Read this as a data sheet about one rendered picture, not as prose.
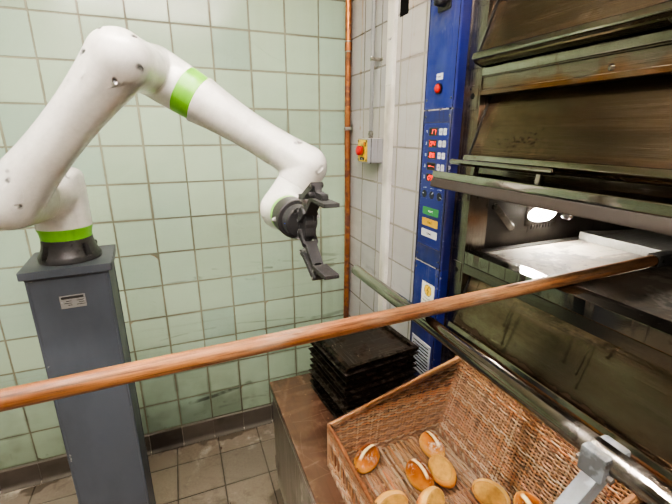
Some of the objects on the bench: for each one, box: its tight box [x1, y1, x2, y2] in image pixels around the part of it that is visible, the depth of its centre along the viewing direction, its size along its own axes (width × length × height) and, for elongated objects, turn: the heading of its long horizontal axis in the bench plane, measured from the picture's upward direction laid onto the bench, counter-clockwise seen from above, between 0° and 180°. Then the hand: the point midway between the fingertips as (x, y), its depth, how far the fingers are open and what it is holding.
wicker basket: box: [327, 356, 642, 504], centre depth 98 cm, size 49×56×28 cm
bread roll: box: [472, 478, 511, 504], centre depth 104 cm, size 6×10×7 cm
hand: (330, 241), depth 73 cm, fingers open, 13 cm apart
